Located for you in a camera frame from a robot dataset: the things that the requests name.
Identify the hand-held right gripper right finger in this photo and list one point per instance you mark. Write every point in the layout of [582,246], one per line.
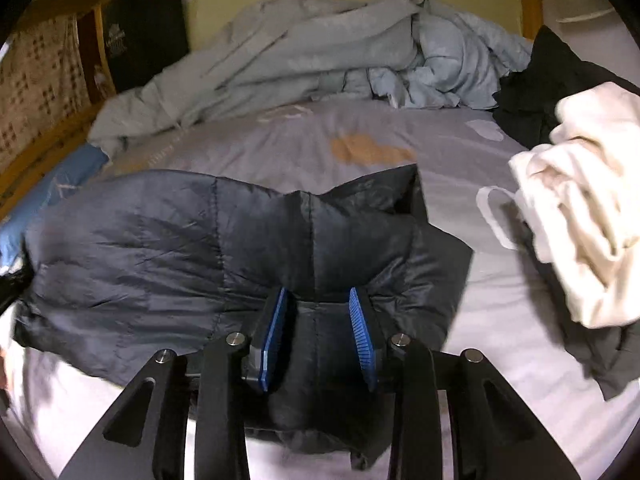
[362,341]

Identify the black puffer jacket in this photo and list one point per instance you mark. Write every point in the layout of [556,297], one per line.
[150,260]

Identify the beige patterned curtain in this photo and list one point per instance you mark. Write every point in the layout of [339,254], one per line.
[40,75]

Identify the cream white garment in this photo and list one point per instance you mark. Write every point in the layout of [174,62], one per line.
[590,200]

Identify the black garment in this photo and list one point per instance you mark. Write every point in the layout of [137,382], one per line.
[550,85]

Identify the light blue-grey duvet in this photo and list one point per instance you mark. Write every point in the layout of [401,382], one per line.
[300,50]

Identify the blue pillow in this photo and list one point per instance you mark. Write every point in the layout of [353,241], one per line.
[50,195]

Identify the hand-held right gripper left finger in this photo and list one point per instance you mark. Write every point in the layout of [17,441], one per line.
[272,341]

